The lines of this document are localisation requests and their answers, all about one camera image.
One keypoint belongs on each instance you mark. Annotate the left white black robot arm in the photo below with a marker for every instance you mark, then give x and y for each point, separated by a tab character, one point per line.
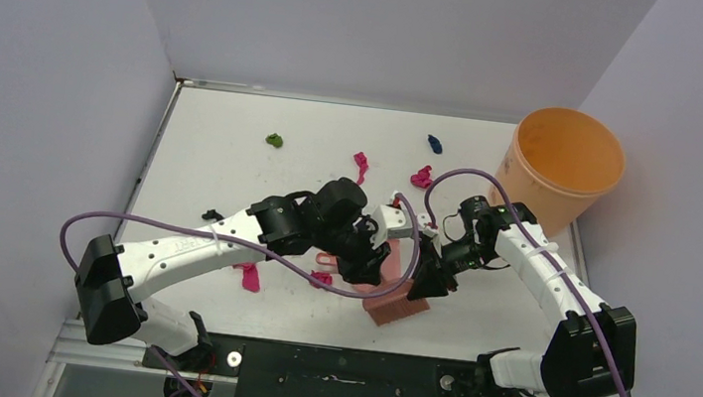
116	283

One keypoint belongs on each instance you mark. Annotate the small black clip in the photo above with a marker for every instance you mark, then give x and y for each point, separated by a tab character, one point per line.
212	215

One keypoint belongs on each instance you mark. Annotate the orange plastic bucket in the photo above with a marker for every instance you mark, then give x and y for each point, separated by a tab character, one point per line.
559	162

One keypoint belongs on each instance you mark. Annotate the silver base bolt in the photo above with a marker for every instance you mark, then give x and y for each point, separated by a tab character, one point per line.
233	359

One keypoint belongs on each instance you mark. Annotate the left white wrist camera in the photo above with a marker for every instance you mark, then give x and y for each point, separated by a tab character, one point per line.
392	223

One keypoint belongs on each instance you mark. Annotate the long magenta paper scrap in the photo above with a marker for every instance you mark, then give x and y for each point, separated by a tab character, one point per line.
361	161

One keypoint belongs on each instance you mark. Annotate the pink plastic dustpan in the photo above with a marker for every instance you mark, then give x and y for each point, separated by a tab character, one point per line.
365	281

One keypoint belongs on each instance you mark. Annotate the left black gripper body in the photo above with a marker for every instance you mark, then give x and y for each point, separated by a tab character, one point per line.
356	252

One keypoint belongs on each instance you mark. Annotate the small magenta paper scrap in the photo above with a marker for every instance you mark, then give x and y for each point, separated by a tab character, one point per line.
321	279

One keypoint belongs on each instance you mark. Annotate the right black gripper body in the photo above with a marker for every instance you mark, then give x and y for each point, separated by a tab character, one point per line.
441	268

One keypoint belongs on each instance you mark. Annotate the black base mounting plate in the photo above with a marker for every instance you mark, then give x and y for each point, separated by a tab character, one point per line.
272	368

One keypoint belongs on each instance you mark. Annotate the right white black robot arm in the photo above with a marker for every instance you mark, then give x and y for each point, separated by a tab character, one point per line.
592	350

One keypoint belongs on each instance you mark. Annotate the pink hand brush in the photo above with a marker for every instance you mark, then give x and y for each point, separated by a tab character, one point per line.
392	308

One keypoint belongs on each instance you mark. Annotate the crumpled magenta paper scrap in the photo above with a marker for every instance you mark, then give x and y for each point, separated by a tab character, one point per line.
422	179

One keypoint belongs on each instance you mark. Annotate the dark blue paper scrap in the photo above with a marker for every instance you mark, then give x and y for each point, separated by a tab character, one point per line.
435	145

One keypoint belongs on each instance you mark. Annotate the green paper scrap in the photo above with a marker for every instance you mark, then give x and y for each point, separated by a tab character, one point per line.
275	140

